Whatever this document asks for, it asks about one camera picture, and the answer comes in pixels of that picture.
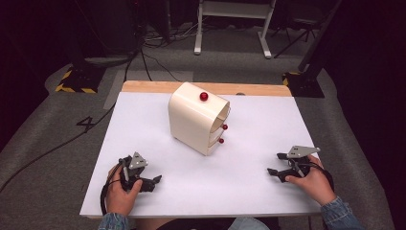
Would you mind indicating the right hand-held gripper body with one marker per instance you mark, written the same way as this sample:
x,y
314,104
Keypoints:
x,y
302,155

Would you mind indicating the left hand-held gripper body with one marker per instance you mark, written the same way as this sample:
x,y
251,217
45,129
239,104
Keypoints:
x,y
138,162

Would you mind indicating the person's lap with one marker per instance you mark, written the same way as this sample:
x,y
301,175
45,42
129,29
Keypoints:
x,y
204,224

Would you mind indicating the dark round table grommet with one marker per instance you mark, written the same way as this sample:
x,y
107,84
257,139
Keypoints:
x,y
240,94

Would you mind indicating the wooden table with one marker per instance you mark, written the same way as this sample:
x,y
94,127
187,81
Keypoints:
x,y
150,87

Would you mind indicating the white desk frame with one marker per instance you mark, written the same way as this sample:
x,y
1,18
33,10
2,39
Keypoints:
x,y
235,9

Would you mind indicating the black stand hazard-striped base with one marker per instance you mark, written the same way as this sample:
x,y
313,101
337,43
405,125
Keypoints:
x,y
306,84
79,81

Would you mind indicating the white table mat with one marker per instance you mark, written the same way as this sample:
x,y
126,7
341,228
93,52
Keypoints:
x,y
230,179

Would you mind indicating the cream mini drawer cabinet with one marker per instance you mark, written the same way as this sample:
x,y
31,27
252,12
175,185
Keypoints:
x,y
191,118

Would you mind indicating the person's left hand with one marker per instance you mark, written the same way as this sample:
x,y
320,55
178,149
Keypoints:
x,y
120,197

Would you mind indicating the cream drawer with red knob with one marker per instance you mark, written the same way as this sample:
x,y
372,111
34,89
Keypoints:
x,y
224,127
220,141

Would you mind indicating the person's right hand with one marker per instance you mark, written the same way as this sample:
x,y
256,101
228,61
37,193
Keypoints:
x,y
313,185

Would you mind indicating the black tripod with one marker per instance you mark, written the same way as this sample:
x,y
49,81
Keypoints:
x,y
298,33

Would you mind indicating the large red ball knob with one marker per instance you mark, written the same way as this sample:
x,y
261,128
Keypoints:
x,y
203,96

